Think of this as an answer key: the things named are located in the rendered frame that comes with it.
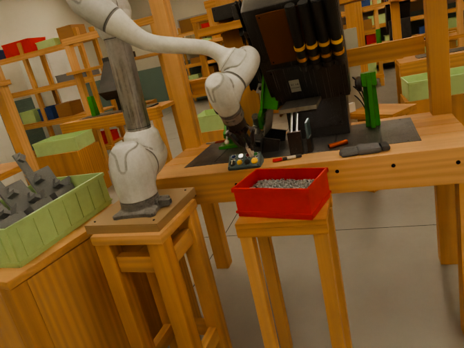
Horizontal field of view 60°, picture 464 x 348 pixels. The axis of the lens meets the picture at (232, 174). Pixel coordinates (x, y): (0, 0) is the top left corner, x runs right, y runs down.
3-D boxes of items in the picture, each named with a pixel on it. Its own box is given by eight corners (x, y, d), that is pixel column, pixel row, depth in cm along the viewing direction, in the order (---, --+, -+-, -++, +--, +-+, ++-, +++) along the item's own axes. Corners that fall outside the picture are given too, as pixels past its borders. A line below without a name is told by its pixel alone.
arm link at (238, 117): (239, 115, 147) (244, 126, 152) (241, 97, 152) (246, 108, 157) (216, 119, 150) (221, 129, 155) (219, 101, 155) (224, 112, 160)
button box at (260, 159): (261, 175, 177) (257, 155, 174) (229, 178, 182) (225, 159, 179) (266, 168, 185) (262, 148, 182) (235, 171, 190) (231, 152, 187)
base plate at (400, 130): (422, 144, 166) (421, 139, 165) (184, 171, 203) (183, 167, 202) (411, 121, 203) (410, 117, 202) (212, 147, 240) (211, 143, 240)
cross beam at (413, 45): (424, 53, 202) (423, 34, 199) (193, 95, 247) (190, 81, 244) (423, 52, 207) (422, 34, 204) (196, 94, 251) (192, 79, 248)
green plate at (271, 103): (275, 120, 189) (279, 75, 181) (258, 119, 191) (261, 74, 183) (280, 115, 199) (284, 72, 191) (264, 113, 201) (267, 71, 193)
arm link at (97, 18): (114, 2, 134) (128, 4, 146) (67, -31, 132) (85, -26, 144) (97, 36, 138) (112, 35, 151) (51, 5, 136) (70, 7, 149)
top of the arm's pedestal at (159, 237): (162, 244, 144) (159, 235, 143) (92, 246, 156) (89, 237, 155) (197, 206, 172) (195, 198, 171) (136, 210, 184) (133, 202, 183)
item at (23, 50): (115, 158, 696) (72, 22, 627) (7, 172, 778) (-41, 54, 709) (130, 149, 744) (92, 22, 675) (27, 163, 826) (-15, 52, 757)
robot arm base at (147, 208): (163, 216, 150) (159, 202, 148) (112, 220, 156) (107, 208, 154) (179, 196, 166) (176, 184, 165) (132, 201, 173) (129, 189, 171)
